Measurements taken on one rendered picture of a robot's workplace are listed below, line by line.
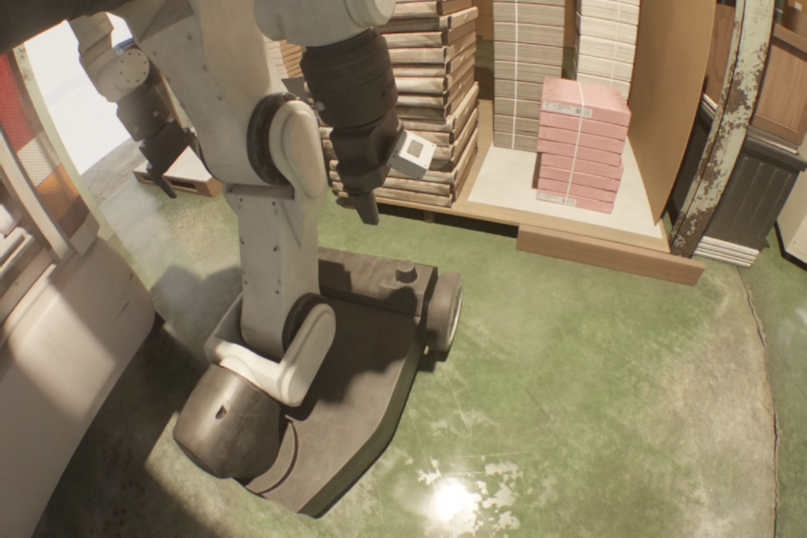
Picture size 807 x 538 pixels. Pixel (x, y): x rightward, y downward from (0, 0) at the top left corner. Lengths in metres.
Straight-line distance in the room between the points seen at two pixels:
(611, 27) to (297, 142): 1.17
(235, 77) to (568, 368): 0.92
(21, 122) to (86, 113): 3.91
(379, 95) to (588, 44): 1.12
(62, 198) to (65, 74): 3.94
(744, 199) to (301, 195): 1.32
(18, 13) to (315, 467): 0.74
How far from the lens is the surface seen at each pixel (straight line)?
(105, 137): 4.72
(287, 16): 0.32
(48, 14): 0.39
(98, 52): 0.70
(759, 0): 1.08
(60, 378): 0.79
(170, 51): 0.48
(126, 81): 0.61
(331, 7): 0.30
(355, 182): 0.36
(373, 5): 0.29
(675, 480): 0.97
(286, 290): 0.58
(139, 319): 0.82
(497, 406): 0.84
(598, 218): 1.20
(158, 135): 0.67
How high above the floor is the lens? 0.79
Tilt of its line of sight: 42 degrees down
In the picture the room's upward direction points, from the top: 9 degrees counter-clockwise
